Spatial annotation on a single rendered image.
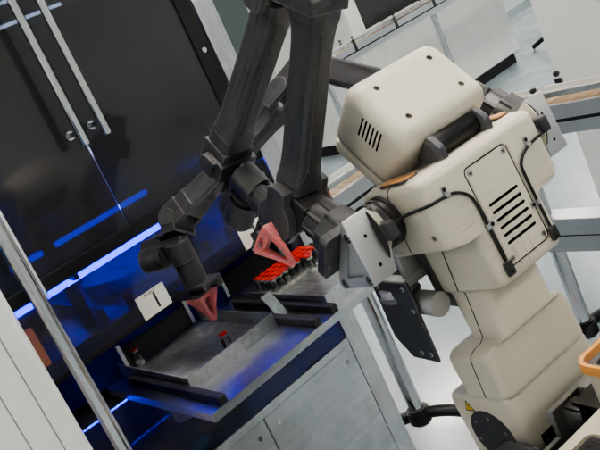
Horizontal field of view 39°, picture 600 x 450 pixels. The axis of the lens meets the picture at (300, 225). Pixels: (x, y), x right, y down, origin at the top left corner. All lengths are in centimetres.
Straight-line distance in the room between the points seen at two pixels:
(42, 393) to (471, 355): 70
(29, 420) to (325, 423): 119
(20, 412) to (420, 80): 81
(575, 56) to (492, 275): 198
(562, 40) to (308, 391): 162
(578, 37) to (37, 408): 239
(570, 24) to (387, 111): 195
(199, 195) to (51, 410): 65
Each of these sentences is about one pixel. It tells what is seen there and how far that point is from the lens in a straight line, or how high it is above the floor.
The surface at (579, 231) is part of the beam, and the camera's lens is 281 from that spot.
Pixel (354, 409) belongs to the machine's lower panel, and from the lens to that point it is 250.
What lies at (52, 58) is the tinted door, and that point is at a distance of 205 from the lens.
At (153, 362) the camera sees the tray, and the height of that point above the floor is 88.
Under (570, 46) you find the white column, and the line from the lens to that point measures 326.
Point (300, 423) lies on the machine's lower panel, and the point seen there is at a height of 49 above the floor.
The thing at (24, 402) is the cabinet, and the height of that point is 117.
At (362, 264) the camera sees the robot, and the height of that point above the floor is 116.
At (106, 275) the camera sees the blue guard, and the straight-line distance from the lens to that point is 204.
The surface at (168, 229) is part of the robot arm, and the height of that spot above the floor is 120.
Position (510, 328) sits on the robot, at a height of 92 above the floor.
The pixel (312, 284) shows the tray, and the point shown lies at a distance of 211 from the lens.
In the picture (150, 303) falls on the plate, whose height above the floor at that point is 102.
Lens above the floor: 159
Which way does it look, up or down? 15 degrees down
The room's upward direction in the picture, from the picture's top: 25 degrees counter-clockwise
